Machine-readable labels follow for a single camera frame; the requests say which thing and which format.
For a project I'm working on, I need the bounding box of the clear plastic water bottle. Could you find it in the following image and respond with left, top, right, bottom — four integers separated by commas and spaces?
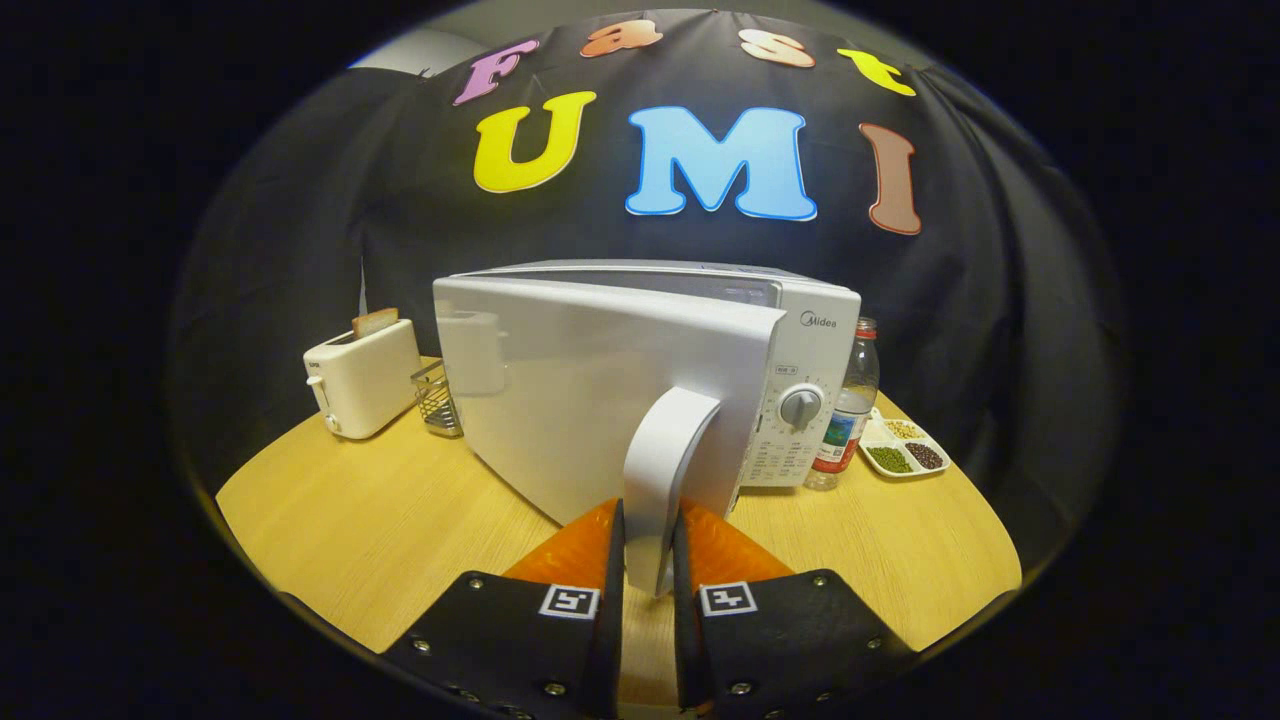
805, 318, 882, 491

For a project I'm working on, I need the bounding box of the metal wire basket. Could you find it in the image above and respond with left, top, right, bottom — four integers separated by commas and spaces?
411, 360, 464, 439

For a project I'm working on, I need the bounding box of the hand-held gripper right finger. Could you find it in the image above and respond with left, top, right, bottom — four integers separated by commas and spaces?
672, 498, 916, 719

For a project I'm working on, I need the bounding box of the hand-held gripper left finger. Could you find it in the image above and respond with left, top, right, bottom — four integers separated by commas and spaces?
385, 498, 627, 720

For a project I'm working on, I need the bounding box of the white toaster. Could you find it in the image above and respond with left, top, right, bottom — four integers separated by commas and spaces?
303, 318, 424, 440

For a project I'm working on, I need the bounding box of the white divided bean dish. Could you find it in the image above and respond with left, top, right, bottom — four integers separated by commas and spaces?
860, 415, 951, 480

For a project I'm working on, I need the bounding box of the white microwave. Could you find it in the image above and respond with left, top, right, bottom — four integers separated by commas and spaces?
432, 260, 863, 598

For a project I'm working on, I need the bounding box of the black backdrop cloth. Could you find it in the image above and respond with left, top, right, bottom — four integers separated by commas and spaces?
170, 10, 1131, 561

